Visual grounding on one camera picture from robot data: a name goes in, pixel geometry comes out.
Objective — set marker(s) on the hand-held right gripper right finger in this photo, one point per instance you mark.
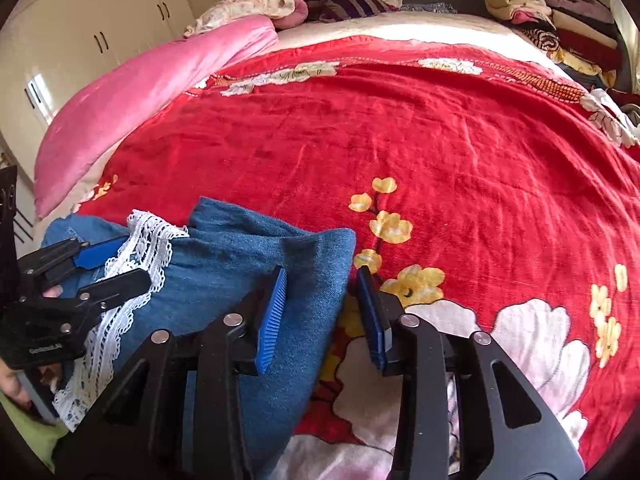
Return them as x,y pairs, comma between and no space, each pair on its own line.
372,315

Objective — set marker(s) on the cream bed sheet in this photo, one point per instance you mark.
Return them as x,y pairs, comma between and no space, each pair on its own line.
400,25

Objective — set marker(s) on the pink quilt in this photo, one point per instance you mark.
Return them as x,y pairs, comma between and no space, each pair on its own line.
150,85

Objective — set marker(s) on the purple striped cloth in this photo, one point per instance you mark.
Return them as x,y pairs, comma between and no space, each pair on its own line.
345,2

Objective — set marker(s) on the floral pillow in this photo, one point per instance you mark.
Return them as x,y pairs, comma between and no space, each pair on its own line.
240,7

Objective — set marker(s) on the blue denim pants lace trim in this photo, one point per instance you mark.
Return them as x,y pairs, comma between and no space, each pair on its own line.
225,255

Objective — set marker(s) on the pile of folded clothes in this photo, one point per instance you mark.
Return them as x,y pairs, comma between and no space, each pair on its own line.
560,25

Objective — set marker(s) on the cream wardrobe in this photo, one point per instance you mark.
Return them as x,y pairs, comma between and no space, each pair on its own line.
100,10

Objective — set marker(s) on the crumpled red white cloth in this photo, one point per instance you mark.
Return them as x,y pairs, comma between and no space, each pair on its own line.
617,115

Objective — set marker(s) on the red floral blanket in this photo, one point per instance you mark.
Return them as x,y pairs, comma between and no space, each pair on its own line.
450,160

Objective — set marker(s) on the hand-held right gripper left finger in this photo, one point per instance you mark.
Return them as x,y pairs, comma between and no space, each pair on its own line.
272,315

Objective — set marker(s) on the person's green clothing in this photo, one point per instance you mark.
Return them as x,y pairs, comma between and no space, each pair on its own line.
27,432

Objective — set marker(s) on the person's left hand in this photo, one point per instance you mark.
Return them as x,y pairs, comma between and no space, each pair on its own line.
12,382

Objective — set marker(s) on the blue patterned cloth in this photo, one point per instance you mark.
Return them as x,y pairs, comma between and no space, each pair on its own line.
427,8

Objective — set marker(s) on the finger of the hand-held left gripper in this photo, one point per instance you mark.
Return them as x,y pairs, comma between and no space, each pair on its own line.
100,252
120,285

